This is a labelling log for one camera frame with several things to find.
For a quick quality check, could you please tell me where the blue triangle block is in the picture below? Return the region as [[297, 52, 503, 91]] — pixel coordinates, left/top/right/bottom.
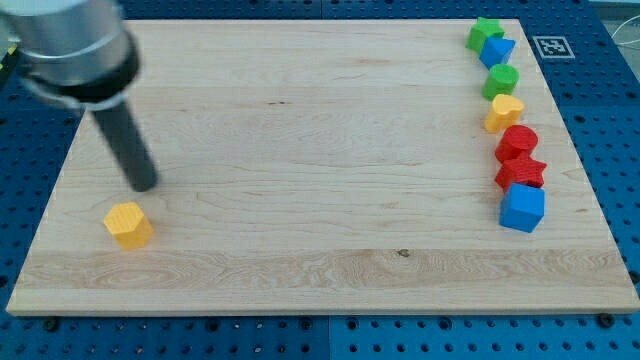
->
[[479, 37, 516, 69]]

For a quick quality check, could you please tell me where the green star block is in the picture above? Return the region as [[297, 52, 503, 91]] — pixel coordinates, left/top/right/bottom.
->
[[465, 17, 505, 55]]

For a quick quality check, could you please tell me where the red star block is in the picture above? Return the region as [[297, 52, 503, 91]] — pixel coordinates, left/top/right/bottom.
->
[[495, 153, 547, 193]]

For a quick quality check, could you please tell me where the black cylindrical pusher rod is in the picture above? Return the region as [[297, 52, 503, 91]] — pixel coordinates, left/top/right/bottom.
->
[[93, 101, 158, 192]]

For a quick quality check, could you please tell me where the white cable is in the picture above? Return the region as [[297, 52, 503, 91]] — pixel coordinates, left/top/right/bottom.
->
[[610, 14, 640, 53]]

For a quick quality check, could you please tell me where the red cylinder block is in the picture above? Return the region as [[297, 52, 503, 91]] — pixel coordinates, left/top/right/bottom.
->
[[494, 125, 539, 163]]

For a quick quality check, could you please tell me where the wooden board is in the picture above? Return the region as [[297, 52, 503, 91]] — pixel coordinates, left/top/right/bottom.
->
[[7, 19, 639, 316]]

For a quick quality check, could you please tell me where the yellow heart block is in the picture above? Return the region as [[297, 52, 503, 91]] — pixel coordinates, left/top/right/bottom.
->
[[484, 94, 525, 133]]

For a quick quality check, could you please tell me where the fiducial marker tag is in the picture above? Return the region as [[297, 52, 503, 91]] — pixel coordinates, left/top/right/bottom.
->
[[532, 36, 575, 59]]

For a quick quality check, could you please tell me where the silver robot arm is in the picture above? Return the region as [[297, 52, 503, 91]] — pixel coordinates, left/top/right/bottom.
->
[[1, 0, 158, 192]]

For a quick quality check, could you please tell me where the yellow hexagon block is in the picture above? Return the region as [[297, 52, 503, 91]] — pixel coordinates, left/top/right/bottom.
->
[[103, 202, 154, 250]]

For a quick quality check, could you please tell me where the blue cube block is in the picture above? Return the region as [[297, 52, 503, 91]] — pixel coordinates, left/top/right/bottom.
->
[[499, 183, 546, 233]]

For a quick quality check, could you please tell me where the green cylinder block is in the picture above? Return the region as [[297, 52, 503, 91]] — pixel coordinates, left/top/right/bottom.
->
[[482, 64, 520, 100]]

